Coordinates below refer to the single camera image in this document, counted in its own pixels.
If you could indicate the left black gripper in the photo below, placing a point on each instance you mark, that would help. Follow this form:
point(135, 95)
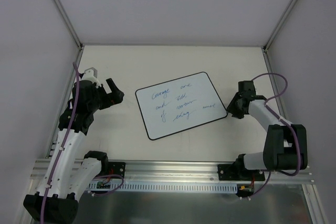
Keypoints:
point(111, 95)

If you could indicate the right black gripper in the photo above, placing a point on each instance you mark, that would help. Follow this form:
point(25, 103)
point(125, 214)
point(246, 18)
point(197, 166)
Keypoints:
point(237, 105)

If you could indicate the white whiteboard black frame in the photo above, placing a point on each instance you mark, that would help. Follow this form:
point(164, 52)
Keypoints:
point(178, 105)

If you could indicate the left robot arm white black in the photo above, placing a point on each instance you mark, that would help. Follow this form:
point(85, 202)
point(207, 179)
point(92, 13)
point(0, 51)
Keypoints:
point(56, 198)

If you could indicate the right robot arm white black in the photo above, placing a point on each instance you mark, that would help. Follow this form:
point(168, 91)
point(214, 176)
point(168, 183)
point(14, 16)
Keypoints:
point(285, 149)

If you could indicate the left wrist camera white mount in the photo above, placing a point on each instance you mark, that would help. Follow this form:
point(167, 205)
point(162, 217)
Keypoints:
point(91, 75)

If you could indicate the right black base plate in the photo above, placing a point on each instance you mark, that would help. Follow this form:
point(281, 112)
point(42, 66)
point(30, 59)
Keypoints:
point(225, 173)

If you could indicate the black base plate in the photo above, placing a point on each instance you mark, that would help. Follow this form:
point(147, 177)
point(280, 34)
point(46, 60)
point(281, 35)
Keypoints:
point(225, 173)
point(117, 168)

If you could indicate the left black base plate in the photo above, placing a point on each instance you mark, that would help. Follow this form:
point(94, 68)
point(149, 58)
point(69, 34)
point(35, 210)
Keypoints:
point(117, 168)

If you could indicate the aluminium mounting rail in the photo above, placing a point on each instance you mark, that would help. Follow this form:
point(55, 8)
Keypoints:
point(180, 172)

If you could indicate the white slotted cable duct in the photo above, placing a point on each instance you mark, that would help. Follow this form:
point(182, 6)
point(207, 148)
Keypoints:
point(170, 187)

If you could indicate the left aluminium frame post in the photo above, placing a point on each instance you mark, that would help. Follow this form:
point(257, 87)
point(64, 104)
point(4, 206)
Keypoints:
point(64, 16)

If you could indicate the aluminium frame post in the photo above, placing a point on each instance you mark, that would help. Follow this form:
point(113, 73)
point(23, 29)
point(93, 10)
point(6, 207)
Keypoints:
point(64, 16)
point(279, 25)

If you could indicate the right aluminium frame post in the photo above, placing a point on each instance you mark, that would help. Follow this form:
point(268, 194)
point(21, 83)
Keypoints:
point(279, 25)

